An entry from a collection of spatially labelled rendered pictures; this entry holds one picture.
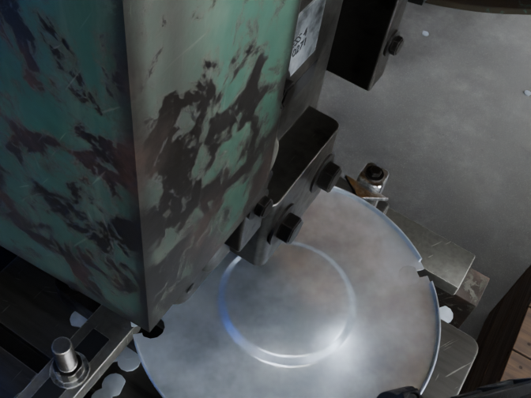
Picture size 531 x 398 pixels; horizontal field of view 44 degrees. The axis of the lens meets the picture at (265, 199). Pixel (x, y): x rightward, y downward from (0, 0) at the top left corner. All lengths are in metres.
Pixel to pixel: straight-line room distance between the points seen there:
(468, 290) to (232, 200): 0.61
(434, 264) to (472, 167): 1.04
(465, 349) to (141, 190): 0.48
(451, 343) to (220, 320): 0.22
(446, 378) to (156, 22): 0.51
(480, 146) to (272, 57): 1.71
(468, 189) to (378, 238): 1.16
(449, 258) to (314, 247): 0.26
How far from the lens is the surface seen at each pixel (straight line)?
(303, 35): 0.42
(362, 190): 0.71
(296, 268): 0.64
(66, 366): 0.60
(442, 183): 1.81
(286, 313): 0.61
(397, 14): 0.47
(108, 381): 0.67
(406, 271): 0.67
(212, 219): 0.29
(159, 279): 0.27
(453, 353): 0.65
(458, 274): 0.86
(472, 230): 1.75
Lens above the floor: 1.33
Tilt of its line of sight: 53 degrees down
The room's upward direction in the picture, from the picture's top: 10 degrees clockwise
